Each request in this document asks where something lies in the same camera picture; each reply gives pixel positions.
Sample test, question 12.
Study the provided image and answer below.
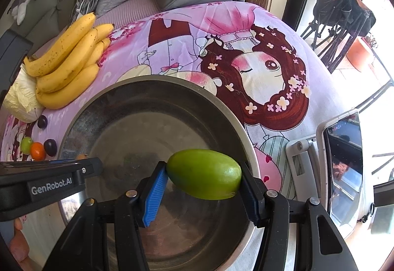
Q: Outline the napa cabbage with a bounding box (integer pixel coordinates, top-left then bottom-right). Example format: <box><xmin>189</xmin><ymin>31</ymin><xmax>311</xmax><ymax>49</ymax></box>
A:
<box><xmin>3</xmin><ymin>63</ymin><xmax>45</xmax><ymax>123</ymax></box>

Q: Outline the dark purple plum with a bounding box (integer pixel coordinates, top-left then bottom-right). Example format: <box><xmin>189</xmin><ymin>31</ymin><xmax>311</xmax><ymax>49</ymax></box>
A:
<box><xmin>44</xmin><ymin>139</ymin><xmax>57</xmax><ymax>156</ymax></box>

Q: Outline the small green fruit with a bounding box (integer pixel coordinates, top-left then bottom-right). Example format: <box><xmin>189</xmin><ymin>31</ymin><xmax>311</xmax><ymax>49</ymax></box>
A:
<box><xmin>20</xmin><ymin>136</ymin><xmax>33</xmax><ymax>154</ymax></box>

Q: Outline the green mango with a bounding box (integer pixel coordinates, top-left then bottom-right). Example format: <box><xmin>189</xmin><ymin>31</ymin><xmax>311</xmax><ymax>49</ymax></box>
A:
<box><xmin>166</xmin><ymin>149</ymin><xmax>242</xmax><ymax>200</ymax></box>

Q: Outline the person's left hand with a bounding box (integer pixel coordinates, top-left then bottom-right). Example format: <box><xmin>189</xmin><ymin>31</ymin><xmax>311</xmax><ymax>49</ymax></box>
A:
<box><xmin>9</xmin><ymin>218</ymin><xmax>31</xmax><ymax>271</ymax></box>

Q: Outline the small orange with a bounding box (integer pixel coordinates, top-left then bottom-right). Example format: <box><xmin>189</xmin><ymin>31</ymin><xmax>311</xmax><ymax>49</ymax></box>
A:
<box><xmin>30</xmin><ymin>142</ymin><xmax>46</xmax><ymax>160</ymax></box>

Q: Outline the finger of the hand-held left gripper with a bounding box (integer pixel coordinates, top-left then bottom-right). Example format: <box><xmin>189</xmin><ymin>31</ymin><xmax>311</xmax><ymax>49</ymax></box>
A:
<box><xmin>77</xmin><ymin>158</ymin><xmax>103</xmax><ymax>185</ymax></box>

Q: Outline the yellow banana bunch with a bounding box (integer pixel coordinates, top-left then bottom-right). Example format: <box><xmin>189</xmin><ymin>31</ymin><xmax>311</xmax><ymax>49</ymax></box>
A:
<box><xmin>23</xmin><ymin>12</ymin><xmax>116</xmax><ymax>110</ymax></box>

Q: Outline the orange flower pot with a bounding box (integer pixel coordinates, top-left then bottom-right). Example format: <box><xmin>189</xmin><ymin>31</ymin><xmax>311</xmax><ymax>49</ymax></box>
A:
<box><xmin>345</xmin><ymin>36</ymin><xmax>377</xmax><ymax>73</ymax></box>

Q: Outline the pink printed blanket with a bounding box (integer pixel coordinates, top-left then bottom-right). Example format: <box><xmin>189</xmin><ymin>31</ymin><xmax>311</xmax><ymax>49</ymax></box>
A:
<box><xmin>0</xmin><ymin>0</ymin><xmax>337</xmax><ymax>271</ymax></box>

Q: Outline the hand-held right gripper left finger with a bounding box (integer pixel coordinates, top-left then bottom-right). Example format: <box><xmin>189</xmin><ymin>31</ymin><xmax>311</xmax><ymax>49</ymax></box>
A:
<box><xmin>45</xmin><ymin>162</ymin><xmax>169</xmax><ymax>271</ymax></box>

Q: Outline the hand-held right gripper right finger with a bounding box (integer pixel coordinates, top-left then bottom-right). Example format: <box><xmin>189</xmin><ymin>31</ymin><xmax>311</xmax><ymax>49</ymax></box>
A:
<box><xmin>241</xmin><ymin>162</ymin><xmax>359</xmax><ymax>271</ymax></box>

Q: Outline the stainless steel bowl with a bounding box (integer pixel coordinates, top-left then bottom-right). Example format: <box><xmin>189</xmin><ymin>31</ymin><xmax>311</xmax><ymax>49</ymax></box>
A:
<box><xmin>57</xmin><ymin>75</ymin><xmax>262</xmax><ymax>271</ymax></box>

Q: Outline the pink checked seat cover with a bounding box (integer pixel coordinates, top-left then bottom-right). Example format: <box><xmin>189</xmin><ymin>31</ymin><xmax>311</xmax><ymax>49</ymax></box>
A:
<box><xmin>97</xmin><ymin>0</ymin><xmax>164</xmax><ymax>24</ymax></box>

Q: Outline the charging cable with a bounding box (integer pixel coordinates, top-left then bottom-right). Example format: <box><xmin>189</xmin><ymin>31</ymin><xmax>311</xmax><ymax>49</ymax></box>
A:
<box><xmin>357</xmin><ymin>202</ymin><xmax>376</xmax><ymax>224</ymax></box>

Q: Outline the smartphone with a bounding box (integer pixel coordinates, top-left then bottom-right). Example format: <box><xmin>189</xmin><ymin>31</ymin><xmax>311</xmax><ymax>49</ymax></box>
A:
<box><xmin>323</xmin><ymin>110</ymin><xmax>365</xmax><ymax>228</ymax></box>

